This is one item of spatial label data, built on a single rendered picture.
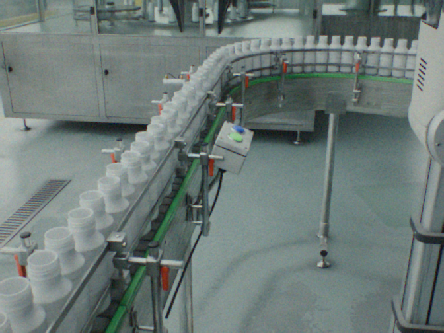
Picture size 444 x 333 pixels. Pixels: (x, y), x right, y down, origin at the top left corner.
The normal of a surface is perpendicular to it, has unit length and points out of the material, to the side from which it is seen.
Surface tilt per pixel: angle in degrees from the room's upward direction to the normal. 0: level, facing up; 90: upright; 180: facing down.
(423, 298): 90
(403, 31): 90
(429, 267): 90
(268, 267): 0
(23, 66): 90
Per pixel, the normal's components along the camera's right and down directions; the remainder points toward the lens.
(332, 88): -0.11, 0.38
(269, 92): 0.58, 0.31
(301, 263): 0.00, -0.92
